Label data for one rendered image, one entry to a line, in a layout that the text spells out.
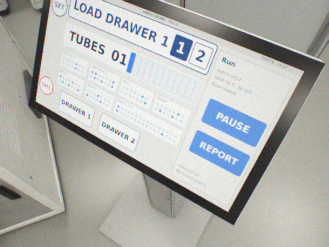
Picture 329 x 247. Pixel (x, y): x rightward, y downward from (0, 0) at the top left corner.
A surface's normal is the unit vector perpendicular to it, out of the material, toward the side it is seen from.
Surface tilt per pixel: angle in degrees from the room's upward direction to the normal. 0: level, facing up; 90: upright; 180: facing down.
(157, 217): 3
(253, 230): 0
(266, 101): 50
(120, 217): 5
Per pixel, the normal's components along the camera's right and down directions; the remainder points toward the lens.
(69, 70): -0.41, 0.25
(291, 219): -0.03, -0.50
